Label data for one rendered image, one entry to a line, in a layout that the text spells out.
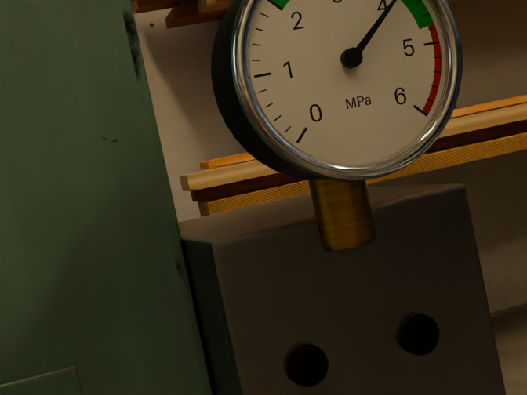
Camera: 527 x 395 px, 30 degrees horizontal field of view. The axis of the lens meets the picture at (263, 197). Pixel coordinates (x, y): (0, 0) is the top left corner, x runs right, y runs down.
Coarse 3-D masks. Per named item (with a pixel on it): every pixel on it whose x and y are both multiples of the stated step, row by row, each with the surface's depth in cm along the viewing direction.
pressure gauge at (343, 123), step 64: (256, 0) 24; (320, 0) 25; (384, 0) 25; (256, 64) 24; (320, 64) 25; (384, 64) 25; (448, 64) 26; (256, 128) 24; (320, 128) 25; (384, 128) 25; (320, 192) 27
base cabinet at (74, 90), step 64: (0, 0) 29; (64, 0) 29; (128, 0) 30; (0, 64) 29; (64, 64) 29; (128, 64) 30; (0, 128) 29; (64, 128) 29; (128, 128) 30; (0, 192) 29; (64, 192) 29; (128, 192) 30; (0, 256) 29; (64, 256) 29; (128, 256) 30; (0, 320) 29; (64, 320) 29; (128, 320) 30; (192, 320) 30; (0, 384) 29; (64, 384) 29; (128, 384) 30; (192, 384) 30
